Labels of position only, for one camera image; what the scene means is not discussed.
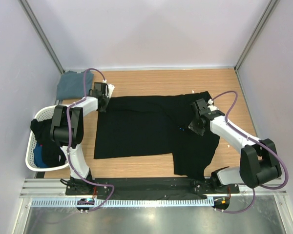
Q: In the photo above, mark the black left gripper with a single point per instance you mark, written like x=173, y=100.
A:
x=103, y=109

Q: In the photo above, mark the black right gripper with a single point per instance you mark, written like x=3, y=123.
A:
x=193, y=126

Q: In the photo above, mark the black t-shirt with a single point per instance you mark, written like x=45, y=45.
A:
x=156, y=125

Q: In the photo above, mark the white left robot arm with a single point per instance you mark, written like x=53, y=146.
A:
x=67, y=131

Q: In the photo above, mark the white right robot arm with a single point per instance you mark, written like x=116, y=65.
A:
x=258, y=162

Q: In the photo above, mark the folded teal t-shirt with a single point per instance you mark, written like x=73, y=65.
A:
x=70, y=86

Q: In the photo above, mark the black clothes pile in basket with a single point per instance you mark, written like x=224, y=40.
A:
x=52, y=155

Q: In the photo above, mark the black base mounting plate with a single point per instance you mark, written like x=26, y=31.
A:
x=154, y=188

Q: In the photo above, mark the blue garment in basket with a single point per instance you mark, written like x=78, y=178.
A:
x=38, y=157

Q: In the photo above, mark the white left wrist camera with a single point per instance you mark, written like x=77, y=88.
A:
x=107, y=89

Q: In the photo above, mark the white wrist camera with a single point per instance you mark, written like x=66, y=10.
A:
x=210, y=102
x=107, y=89

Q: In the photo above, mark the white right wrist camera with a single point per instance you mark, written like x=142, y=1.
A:
x=210, y=102

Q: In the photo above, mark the slotted cable duct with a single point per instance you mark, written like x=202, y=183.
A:
x=87, y=202

